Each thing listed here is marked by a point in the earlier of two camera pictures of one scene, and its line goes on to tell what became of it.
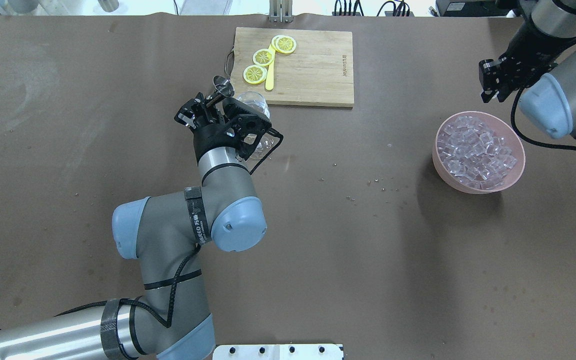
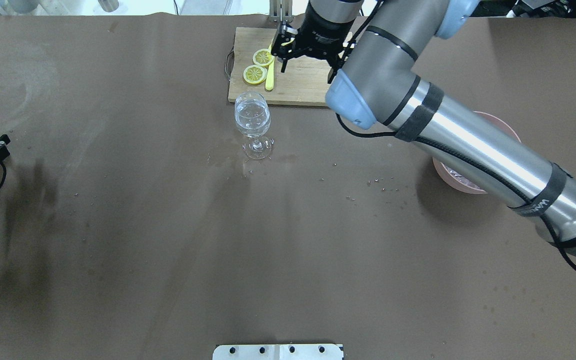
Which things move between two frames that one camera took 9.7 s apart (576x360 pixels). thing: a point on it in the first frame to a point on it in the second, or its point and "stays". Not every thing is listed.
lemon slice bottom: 254,74 stays
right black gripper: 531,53 to 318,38
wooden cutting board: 319,72 stays
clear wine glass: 264,143 stays
